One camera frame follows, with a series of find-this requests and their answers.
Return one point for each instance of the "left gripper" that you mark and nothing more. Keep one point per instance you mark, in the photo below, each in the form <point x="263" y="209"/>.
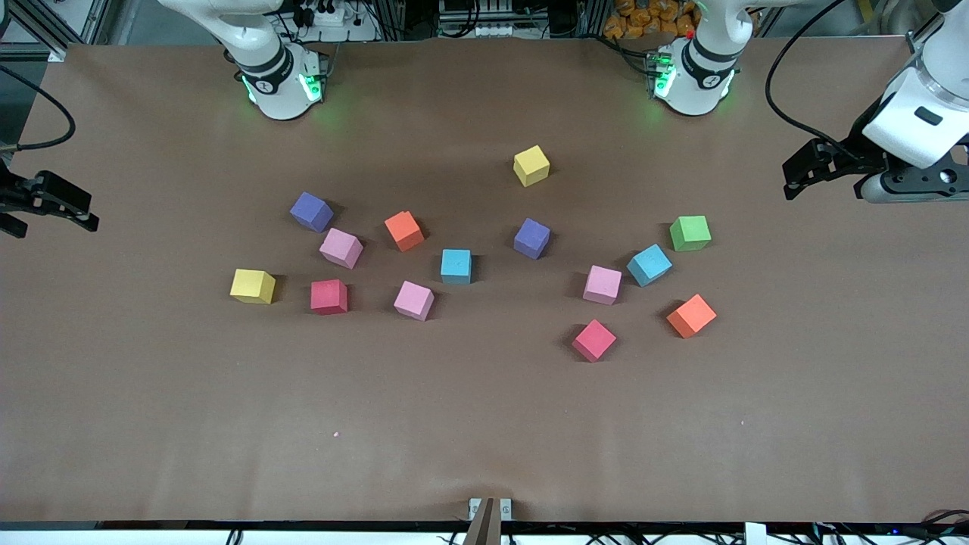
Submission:
<point x="849" y="155"/>

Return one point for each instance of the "pink foam cube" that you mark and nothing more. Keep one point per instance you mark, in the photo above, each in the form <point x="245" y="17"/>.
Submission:
<point x="341" y="248"/>
<point x="413" y="300"/>
<point x="602" y="284"/>

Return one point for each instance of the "red foam cube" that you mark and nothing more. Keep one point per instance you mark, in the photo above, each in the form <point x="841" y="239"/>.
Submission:
<point x="328" y="296"/>
<point x="593" y="340"/>

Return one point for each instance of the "yellow foam cube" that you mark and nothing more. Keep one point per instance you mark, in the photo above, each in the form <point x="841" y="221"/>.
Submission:
<point x="253" y="286"/>
<point x="531" y="165"/>

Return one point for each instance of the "purple foam cube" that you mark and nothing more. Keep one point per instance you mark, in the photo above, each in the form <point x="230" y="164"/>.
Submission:
<point x="531" y="238"/>
<point x="311" y="211"/>

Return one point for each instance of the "blue foam cube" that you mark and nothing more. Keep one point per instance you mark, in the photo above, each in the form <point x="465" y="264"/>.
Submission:
<point x="456" y="266"/>
<point x="649" y="265"/>

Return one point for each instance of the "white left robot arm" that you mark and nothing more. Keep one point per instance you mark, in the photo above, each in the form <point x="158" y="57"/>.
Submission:
<point x="696" y="76"/>

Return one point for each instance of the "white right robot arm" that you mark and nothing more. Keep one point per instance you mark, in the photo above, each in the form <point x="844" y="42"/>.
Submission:
<point x="280" y="83"/>

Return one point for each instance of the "green foam cube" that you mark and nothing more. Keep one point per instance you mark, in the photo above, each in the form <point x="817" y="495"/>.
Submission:
<point x="690" y="232"/>

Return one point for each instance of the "orange foam cube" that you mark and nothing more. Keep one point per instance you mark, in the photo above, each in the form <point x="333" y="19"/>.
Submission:
<point x="403" y="231"/>
<point x="691" y="316"/>

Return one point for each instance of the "orange snack bag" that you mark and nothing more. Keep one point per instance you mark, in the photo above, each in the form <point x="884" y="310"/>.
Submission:
<point x="643" y="19"/>

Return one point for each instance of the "white power strip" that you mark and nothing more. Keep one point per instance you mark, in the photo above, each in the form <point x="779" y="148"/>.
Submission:
<point x="333" y="17"/>

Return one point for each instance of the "grey electronics unit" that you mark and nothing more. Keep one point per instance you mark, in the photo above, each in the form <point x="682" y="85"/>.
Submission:
<point x="484" y="30"/>

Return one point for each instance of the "brown paper table cover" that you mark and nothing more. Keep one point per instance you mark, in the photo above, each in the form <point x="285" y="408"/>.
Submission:
<point x="484" y="424"/>

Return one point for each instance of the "aluminium frame profile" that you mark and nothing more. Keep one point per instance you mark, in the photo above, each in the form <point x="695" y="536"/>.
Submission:
<point x="38" y="26"/>

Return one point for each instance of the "metal clamp bracket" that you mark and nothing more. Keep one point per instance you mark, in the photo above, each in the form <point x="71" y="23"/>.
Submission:
<point x="488" y="522"/>

